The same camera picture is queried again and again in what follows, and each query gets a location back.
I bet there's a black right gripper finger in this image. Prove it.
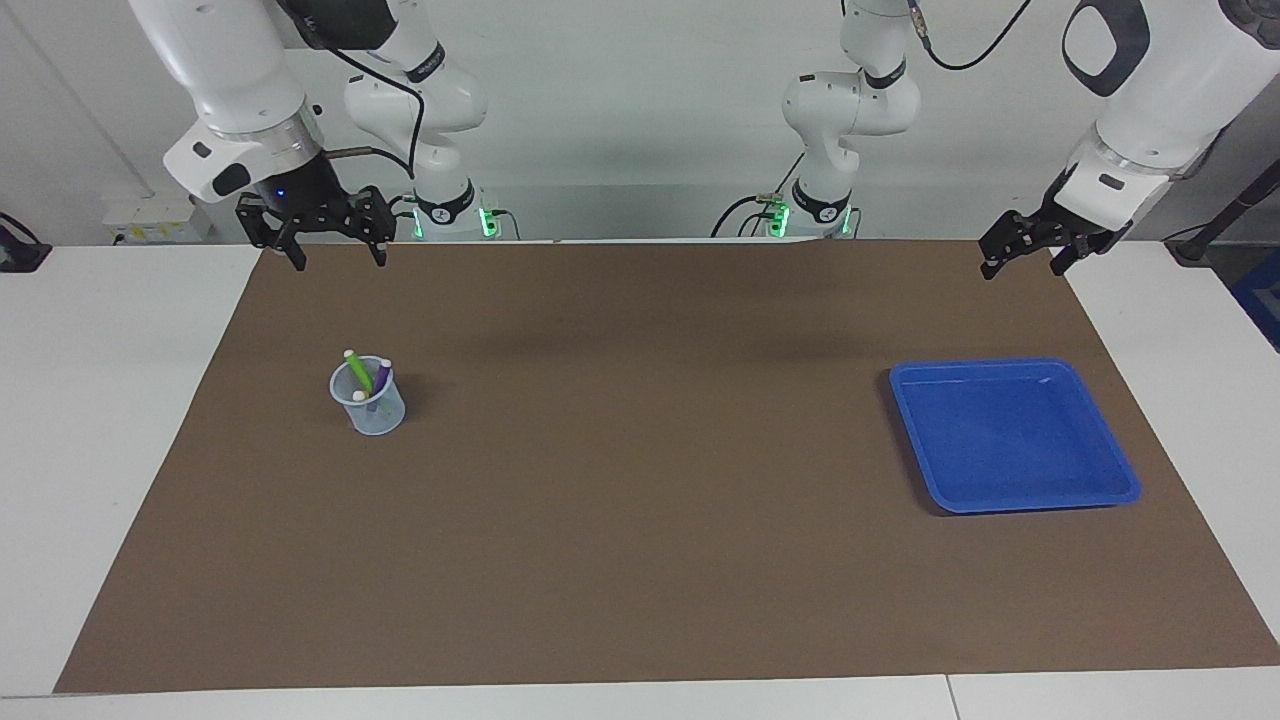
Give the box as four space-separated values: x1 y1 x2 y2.
338 185 399 268
236 192 309 272

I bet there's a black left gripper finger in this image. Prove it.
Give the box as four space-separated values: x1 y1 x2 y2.
980 208 1049 281
1050 226 1115 277

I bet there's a blue plastic tray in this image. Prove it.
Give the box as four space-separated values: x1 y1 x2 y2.
888 357 1143 516

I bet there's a white power strip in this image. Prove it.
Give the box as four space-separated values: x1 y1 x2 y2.
102 195 213 244

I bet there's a black stand pole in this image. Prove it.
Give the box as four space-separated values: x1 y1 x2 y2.
1165 160 1280 266

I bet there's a clear plastic cup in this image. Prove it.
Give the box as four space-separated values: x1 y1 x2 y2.
329 356 408 437

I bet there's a blue box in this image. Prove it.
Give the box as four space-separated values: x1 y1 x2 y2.
1230 275 1280 353

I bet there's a brown table mat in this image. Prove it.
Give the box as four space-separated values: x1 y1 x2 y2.
53 238 1280 695

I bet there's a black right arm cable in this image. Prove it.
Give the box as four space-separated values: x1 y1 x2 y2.
320 40 426 181

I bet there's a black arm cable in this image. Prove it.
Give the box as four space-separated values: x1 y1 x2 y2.
905 0 1033 72
320 40 426 181

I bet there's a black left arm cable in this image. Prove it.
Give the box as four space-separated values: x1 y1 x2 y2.
905 0 1033 72

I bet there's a black clamp mount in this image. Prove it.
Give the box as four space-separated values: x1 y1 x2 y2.
0 212 53 273

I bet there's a black left base cable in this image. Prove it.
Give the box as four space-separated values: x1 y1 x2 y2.
710 150 806 239

